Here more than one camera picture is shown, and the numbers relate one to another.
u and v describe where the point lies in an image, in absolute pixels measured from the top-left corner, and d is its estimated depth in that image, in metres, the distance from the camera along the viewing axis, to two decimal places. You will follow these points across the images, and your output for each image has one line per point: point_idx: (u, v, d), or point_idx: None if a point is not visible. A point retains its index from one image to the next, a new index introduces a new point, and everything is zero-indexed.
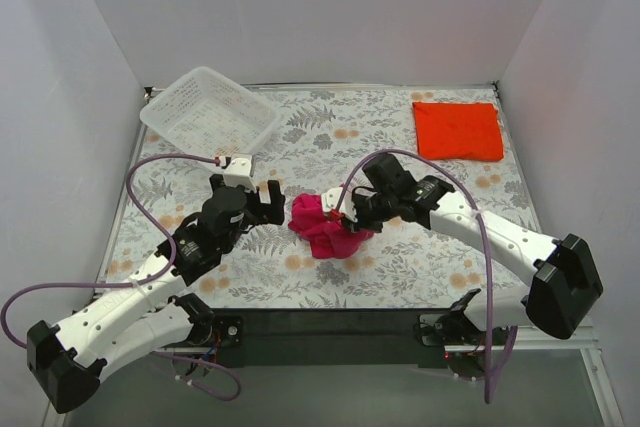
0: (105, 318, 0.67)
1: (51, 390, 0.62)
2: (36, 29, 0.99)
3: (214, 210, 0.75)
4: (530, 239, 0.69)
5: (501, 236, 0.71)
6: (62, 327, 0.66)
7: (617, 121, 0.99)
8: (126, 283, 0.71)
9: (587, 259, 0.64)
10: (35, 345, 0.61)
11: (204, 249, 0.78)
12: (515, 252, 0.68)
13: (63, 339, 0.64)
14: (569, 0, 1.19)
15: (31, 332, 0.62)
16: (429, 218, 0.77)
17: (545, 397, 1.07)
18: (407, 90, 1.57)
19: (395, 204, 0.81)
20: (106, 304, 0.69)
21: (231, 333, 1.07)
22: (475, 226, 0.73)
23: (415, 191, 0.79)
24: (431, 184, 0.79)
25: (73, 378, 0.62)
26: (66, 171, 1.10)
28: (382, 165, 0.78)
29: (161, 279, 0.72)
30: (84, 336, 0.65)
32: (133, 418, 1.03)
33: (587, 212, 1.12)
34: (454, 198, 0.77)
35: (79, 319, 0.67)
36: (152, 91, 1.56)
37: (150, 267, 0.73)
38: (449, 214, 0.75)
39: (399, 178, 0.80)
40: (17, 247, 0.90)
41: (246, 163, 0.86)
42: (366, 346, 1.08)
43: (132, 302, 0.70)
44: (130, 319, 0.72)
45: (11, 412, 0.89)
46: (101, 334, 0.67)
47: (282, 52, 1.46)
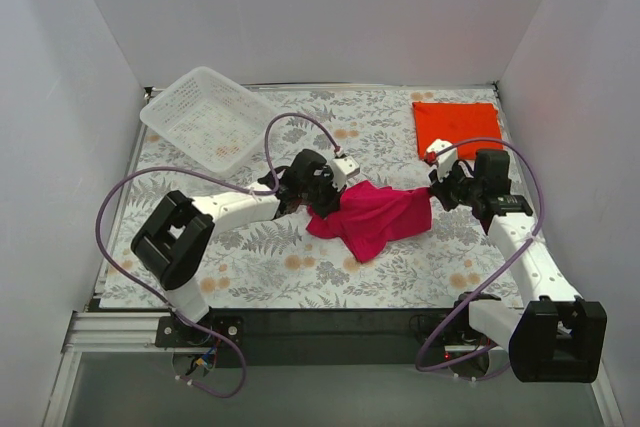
0: (230, 204, 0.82)
1: (182, 243, 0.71)
2: (36, 29, 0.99)
3: (305, 159, 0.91)
4: (556, 281, 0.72)
5: (532, 263, 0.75)
6: (197, 200, 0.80)
7: (617, 120, 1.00)
8: (244, 189, 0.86)
9: (593, 333, 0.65)
10: (173, 204, 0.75)
11: (291, 192, 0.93)
12: (534, 281, 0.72)
13: (199, 207, 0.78)
14: (568, 0, 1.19)
15: (170, 196, 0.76)
16: (491, 224, 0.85)
17: (546, 397, 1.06)
18: (407, 90, 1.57)
19: (477, 196, 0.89)
20: (229, 196, 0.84)
21: (231, 333, 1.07)
22: (519, 243, 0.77)
23: (498, 197, 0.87)
24: (515, 201, 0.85)
25: (204, 237, 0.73)
26: (67, 170, 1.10)
28: (489, 157, 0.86)
29: (269, 197, 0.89)
30: (214, 211, 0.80)
32: (130, 418, 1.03)
33: (586, 212, 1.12)
34: (523, 220, 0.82)
35: (210, 199, 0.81)
36: (152, 91, 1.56)
37: (257, 185, 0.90)
38: (507, 224, 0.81)
39: (496, 179, 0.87)
40: (18, 246, 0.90)
41: (351, 168, 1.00)
42: (365, 346, 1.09)
43: (248, 203, 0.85)
44: (237, 218, 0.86)
45: (9, 413, 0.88)
46: (226, 215, 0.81)
47: (282, 52, 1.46)
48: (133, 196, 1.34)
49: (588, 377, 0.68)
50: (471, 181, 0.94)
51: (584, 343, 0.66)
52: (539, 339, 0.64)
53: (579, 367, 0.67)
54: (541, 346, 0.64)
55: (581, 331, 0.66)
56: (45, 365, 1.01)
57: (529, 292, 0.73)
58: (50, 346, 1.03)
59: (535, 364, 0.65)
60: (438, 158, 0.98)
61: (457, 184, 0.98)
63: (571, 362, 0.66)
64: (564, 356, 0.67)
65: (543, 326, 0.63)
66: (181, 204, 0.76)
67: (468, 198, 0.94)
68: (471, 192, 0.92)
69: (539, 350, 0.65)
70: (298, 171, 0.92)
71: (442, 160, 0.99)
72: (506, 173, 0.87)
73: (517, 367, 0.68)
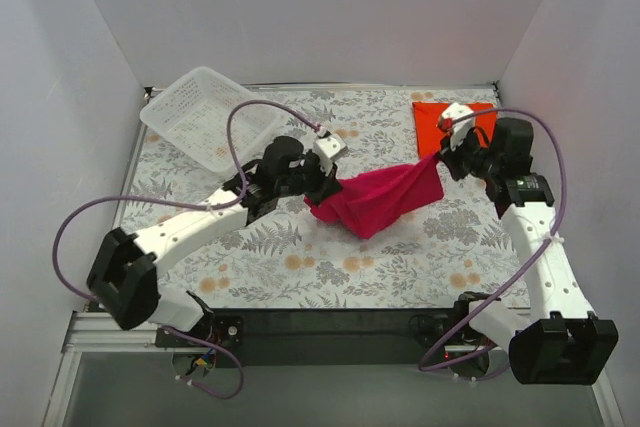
0: (181, 232, 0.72)
1: (127, 291, 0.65)
2: (36, 29, 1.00)
3: (276, 155, 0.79)
4: (570, 294, 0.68)
5: (546, 271, 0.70)
6: (141, 234, 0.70)
7: (617, 121, 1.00)
8: (200, 205, 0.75)
9: (601, 350, 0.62)
10: (114, 246, 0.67)
11: (264, 192, 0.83)
12: (545, 292, 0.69)
13: (143, 244, 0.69)
14: (569, 0, 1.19)
15: (111, 235, 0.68)
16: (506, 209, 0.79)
17: (546, 397, 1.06)
18: (407, 90, 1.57)
19: (492, 174, 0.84)
20: (182, 221, 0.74)
21: (231, 334, 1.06)
22: (536, 245, 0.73)
23: (517, 179, 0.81)
24: (535, 184, 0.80)
25: (150, 279, 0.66)
26: (67, 170, 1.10)
28: (514, 133, 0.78)
29: (232, 208, 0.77)
30: (161, 245, 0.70)
32: (130, 418, 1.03)
33: (586, 212, 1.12)
34: (541, 212, 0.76)
35: (157, 229, 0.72)
36: (152, 91, 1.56)
37: (220, 196, 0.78)
38: (523, 219, 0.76)
39: (516, 157, 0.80)
40: (18, 246, 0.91)
41: (335, 150, 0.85)
42: (365, 346, 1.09)
43: (205, 223, 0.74)
44: (196, 241, 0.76)
45: (9, 413, 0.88)
46: (176, 246, 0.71)
47: (281, 52, 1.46)
48: (133, 196, 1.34)
49: (588, 380, 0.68)
50: (488, 154, 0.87)
51: (587, 356, 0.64)
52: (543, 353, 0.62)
53: (579, 371, 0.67)
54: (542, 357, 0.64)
55: (587, 343, 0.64)
56: (45, 365, 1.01)
57: (538, 302, 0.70)
58: (50, 346, 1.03)
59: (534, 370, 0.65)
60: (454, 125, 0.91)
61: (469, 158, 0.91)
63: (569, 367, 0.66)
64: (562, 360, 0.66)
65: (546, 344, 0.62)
66: (125, 242, 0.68)
67: (482, 172, 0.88)
68: (487, 168, 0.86)
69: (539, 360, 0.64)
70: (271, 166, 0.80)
71: (456, 129, 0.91)
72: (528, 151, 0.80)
73: (516, 368, 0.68)
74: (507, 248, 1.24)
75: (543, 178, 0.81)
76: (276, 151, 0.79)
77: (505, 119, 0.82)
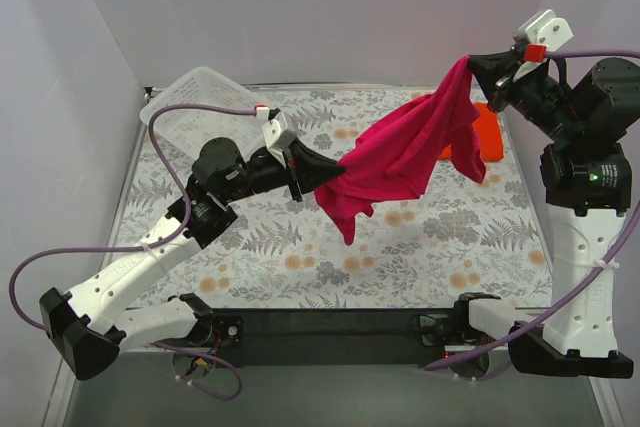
0: (116, 284, 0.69)
1: (70, 357, 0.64)
2: (36, 29, 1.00)
3: (204, 173, 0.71)
4: (596, 332, 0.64)
5: (581, 305, 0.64)
6: (75, 294, 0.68)
7: None
8: (137, 247, 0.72)
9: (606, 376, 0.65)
10: (47, 312, 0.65)
11: (214, 211, 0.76)
12: (571, 326, 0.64)
13: (77, 306, 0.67)
14: (570, 0, 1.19)
15: (44, 299, 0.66)
16: (567, 198, 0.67)
17: (547, 397, 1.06)
18: (407, 90, 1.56)
19: (562, 139, 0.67)
20: (117, 271, 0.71)
21: (231, 333, 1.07)
22: (581, 273, 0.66)
23: (593, 165, 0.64)
24: (613, 176, 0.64)
25: (88, 344, 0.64)
26: (67, 170, 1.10)
28: (613, 106, 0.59)
29: (173, 241, 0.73)
30: (96, 303, 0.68)
32: (130, 418, 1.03)
33: None
34: (599, 222, 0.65)
35: (92, 285, 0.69)
36: (152, 91, 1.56)
37: (161, 229, 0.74)
38: (577, 235, 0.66)
39: (597, 134, 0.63)
40: (18, 246, 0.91)
41: (273, 137, 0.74)
42: (365, 347, 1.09)
43: (143, 266, 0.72)
44: (143, 285, 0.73)
45: (11, 412, 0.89)
46: (113, 299, 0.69)
47: (282, 52, 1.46)
48: (133, 196, 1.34)
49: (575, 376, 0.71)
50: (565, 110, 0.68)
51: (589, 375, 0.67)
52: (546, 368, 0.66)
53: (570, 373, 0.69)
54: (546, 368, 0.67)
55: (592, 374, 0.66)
56: (44, 365, 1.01)
57: (559, 329, 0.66)
58: (50, 345, 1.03)
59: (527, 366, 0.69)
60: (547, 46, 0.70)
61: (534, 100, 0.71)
63: None
64: None
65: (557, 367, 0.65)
66: (59, 305, 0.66)
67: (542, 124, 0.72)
68: (557, 128, 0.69)
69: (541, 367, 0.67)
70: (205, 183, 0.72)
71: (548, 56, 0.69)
72: (621, 128, 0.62)
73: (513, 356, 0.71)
74: (508, 248, 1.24)
75: (625, 163, 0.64)
76: (204, 169, 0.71)
77: (606, 78, 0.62)
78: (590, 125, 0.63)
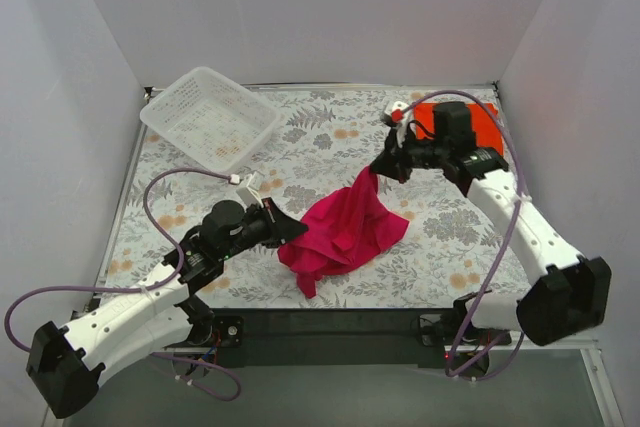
0: (113, 320, 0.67)
1: (58, 392, 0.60)
2: (37, 30, 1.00)
3: (214, 223, 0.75)
4: (556, 244, 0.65)
5: (528, 230, 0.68)
6: (72, 328, 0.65)
7: (617, 121, 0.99)
8: (135, 288, 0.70)
9: (601, 288, 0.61)
10: (42, 345, 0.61)
11: (207, 262, 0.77)
12: (536, 249, 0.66)
13: (72, 339, 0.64)
14: (569, 0, 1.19)
15: (42, 331, 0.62)
16: (469, 184, 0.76)
17: (546, 397, 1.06)
18: (407, 90, 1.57)
19: (446, 158, 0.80)
20: (114, 307, 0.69)
21: (231, 333, 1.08)
22: (510, 210, 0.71)
23: (470, 155, 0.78)
24: (487, 155, 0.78)
25: (81, 378, 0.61)
26: (67, 170, 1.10)
28: (453, 115, 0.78)
29: (169, 285, 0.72)
30: (92, 338, 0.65)
32: (129, 418, 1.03)
33: (586, 213, 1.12)
34: (503, 179, 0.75)
35: (88, 320, 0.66)
36: (152, 91, 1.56)
37: (156, 274, 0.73)
38: (490, 190, 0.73)
39: (461, 136, 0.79)
40: (18, 246, 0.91)
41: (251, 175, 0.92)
42: (365, 347, 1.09)
43: (140, 307, 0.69)
44: (133, 324, 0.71)
45: (11, 413, 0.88)
46: (108, 336, 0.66)
47: (282, 52, 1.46)
48: (133, 196, 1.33)
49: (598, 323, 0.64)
50: (436, 142, 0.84)
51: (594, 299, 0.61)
52: (554, 312, 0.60)
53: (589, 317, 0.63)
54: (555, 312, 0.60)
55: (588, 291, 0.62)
56: None
57: (531, 262, 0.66)
58: None
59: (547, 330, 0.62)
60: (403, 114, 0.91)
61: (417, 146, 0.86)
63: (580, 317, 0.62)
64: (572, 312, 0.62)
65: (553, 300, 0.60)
66: (56, 337, 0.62)
67: (430, 162, 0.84)
68: (438, 156, 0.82)
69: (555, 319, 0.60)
70: (210, 236, 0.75)
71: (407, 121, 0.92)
72: (471, 129, 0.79)
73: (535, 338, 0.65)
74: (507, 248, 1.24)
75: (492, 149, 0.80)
76: (212, 222, 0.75)
77: (440, 105, 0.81)
78: (451, 136, 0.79)
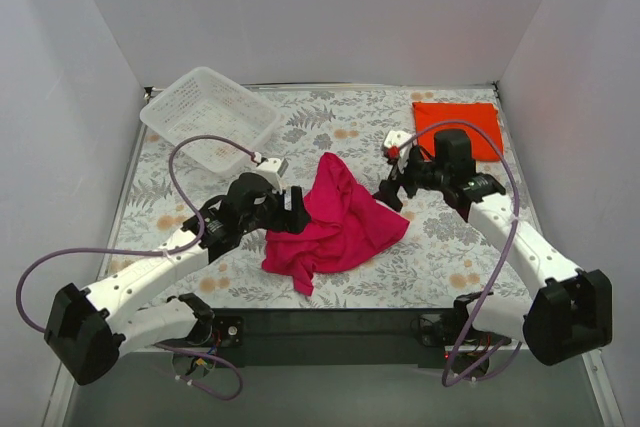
0: (136, 283, 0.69)
1: (81, 351, 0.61)
2: (37, 31, 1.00)
3: (241, 191, 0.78)
4: (553, 259, 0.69)
5: (525, 246, 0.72)
6: (93, 290, 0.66)
7: (618, 120, 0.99)
8: (157, 252, 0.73)
9: (601, 301, 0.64)
10: (64, 305, 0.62)
11: (226, 229, 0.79)
12: (533, 265, 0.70)
13: (95, 301, 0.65)
14: (568, 0, 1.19)
15: (63, 292, 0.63)
16: (469, 209, 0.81)
17: (546, 396, 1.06)
18: (407, 90, 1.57)
19: (444, 184, 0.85)
20: (136, 270, 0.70)
21: (231, 333, 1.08)
22: (507, 230, 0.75)
23: (468, 182, 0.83)
24: (485, 181, 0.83)
25: (103, 337, 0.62)
26: (67, 170, 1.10)
28: (452, 144, 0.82)
29: (190, 249, 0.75)
30: (115, 300, 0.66)
32: (130, 419, 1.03)
33: (586, 212, 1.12)
34: (500, 200, 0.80)
35: (110, 283, 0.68)
36: (152, 91, 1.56)
37: (177, 239, 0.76)
38: (489, 209, 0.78)
39: (461, 164, 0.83)
40: (19, 246, 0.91)
41: (277, 164, 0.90)
42: (365, 347, 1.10)
43: (162, 270, 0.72)
44: (154, 289, 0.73)
45: (10, 413, 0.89)
46: (131, 299, 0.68)
47: (282, 52, 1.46)
48: (133, 196, 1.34)
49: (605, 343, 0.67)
50: (436, 166, 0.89)
51: (595, 312, 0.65)
52: (557, 325, 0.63)
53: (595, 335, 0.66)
54: (560, 327, 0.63)
55: (591, 303, 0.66)
56: (44, 366, 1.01)
57: (531, 278, 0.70)
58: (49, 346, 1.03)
59: (552, 344, 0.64)
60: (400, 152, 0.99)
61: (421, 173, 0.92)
63: (586, 333, 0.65)
64: (579, 330, 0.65)
65: (556, 313, 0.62)
66: (78, 298, 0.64)
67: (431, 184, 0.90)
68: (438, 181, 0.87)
69: (560, 333, 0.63)
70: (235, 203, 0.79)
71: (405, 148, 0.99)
72: (472, 157, 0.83)
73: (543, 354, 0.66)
74: None
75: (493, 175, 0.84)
76: (239, 187, 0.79)
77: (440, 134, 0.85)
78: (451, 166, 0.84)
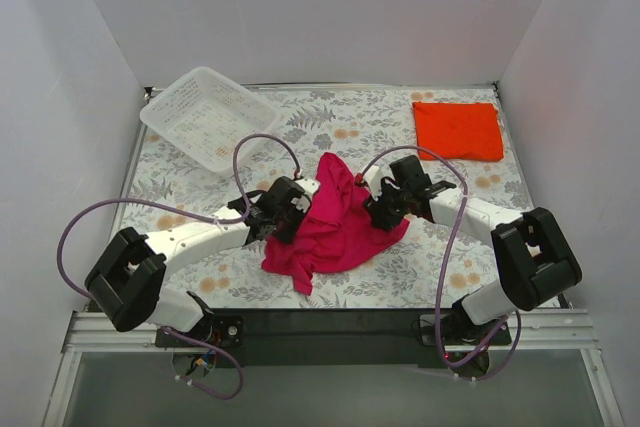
0: (189, 238, 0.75)
1: (132, 291, 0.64)
2: (37, 31, 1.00)
3: (283, 186, 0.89)
4: (501, 212, 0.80)
5: (478, 210, 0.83)
6: (151, 236, 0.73)
7: (617, 120, 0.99)
8: (209, 217, 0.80)
9: (551, 234, 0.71)
10: (123, 244, 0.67)
11: (265, 215, 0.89)
12: (486, 221, 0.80)
13: (154, 246, 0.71)
14: None
15: (122, 234, 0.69)
16: (431, 213, 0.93)
17: (546, 397, 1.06)
18: (407, 90, 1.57)
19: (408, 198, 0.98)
20: (190, 229, 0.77)
21: (231, 334, 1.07)
22: (457, 205, 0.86)
23: (426, 190, 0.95)
24: (439, 186, 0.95)
25: (155, 282, 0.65)
26: (67, 170, 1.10)
28: (404, 163, 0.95)
29: (237, 224, 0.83)
30: (170, 248, 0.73)
32: (130, 419, 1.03)
33: (586, 211, 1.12)
34: (453, 192, 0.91)
35: (167, 234, 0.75)
36: (152, 91, 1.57)
37: (225, 212, 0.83)
38: (444, 199, 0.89)
39: (415, 178, 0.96)
40: (18, 247, 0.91)
41: (314, 187, 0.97)
42: (366, 347, 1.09)
43: (212, 234, 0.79)
44: (201, 251, 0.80)
45: (10, 413, 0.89)
46: (183, 251, 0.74)
47: (282, 52, 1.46)
48: (133, 196, 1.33)
49: (577, 277, 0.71)
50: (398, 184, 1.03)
51: (552, 245, 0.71)
52: (518, 260, 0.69)
53: (566, 271, 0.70)
54: (523, 262, 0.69)
55: (547, 243, 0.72)
56: (44, 366, 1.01)
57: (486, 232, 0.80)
58: (49, 346, 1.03)
59: (521, 284, 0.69)
60: (365, 177, 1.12)
61: (391, 198, 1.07)
63: (555, 268, 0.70)
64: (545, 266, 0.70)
65: (512, 248, 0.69)
66: (135, 241, 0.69)
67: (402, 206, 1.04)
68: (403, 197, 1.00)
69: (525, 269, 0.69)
70: (276, 196, 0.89)
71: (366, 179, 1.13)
72: (423, 170, 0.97)
73: (522, 300, 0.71)
74: None
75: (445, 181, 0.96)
76: (284, 182, 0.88)
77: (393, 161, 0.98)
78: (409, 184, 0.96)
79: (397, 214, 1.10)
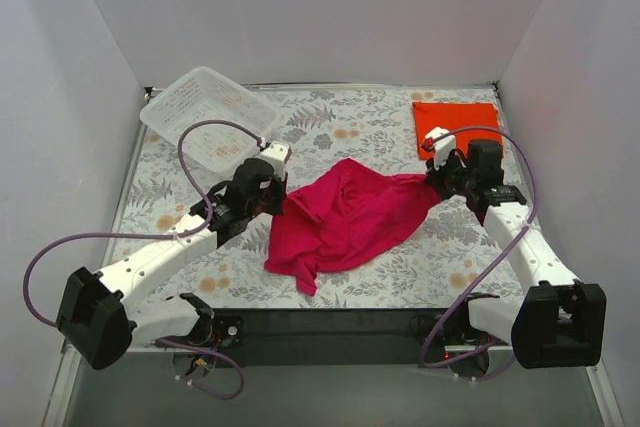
0: (147, 266, 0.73)
1: (97, 334, 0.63)
2: (36, 30, 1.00)
3: (245, 176, 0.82)
4: (554, 266, 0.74)
5: (529, 250, 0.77)
6: (105, 273, 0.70)
7: (617, 120, 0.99)
8: (167, 235, 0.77)
9: (590, 316, 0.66)
10: (77, 289, 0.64)
11: (234, 213, 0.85)
12: (532, 267, 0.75)
13: (109, 284, 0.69)
14: (568, 0, 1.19)
15: (76, 277, 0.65)
16: (486, 212, 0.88)
17: (546, 397, 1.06)
18: (407, 90, 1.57)
19: (470, 187, 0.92)
20: (147, 254, 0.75)
21: (231, 333, 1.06)
22: (515, 231, 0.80)
23: (491, 188, 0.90)
24: (507, 191, 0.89)
25: (120, 317, 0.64)
26: (67, 170, 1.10)
28: (485, 150, 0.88)
29: (200, 233, 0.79)
30: (127, 282, 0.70)
32: (130, 419, 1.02)
33: (586, 212, 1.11)
34: (517, 209, 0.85)
35: (122, 266, 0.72)
36: (152, 91, 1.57)
37: (187, 223, 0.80)
38: (504, 215, 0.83)
39: (489, 171, 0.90)
40: (18, 246, 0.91)
41: (283, 152, 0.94)
42: (366, 347, 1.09)
43: (173, 251, 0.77)
44: (165, 271, 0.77)
45: (10, 413, 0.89)
46: (143, 280, 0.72)
47: (281, 51, 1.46)
48: (133, 196, 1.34)
49: (590, 361, 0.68)
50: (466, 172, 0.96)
51: (583, 324, 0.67)
52: (541, 324, 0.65)
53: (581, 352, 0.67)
54: (542, 331, 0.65)
55: (582, 316, 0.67)
56: (44, 367, 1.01)
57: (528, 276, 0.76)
58: (49, 347, 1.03)
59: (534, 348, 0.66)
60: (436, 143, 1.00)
61: (452, 175, 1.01)
63: (572, 346, 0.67)
64: (565, 341, 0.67)
65: (543, 313, 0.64)
66: (90, 282, 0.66)
67: (462, 189, 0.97)
68: (465, 184, 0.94)
69: (540, 338, 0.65)
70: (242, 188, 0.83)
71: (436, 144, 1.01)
72: (499, 167, 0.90)
73: (519, 352, 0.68)
74: None
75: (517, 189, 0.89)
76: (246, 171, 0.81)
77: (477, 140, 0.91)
78: (481, 173, 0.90)
79: (451, 191, 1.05)
